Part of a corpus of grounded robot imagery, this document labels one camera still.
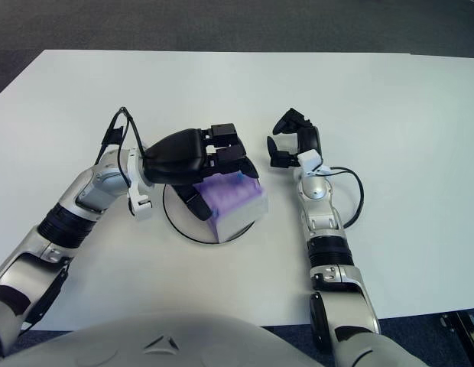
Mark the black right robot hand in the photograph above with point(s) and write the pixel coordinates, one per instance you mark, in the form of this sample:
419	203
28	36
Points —
309	137

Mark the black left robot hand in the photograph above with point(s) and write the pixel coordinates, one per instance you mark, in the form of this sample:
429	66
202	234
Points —
176	156

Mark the purple tissue paper pack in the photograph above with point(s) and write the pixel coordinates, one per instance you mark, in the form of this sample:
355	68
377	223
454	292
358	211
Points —
237	202

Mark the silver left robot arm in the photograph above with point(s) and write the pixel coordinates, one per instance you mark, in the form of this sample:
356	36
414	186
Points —
80	195

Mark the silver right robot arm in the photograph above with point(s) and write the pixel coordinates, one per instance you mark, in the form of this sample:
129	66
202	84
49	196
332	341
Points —
323	214

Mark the white plate with black rim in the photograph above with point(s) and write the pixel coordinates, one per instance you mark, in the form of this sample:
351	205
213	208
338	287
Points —
176	214

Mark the grey robot torso shell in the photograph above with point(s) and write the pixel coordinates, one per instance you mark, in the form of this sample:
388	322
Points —
183	340

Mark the black metal frame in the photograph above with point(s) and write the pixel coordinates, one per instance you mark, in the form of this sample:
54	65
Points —
462	325

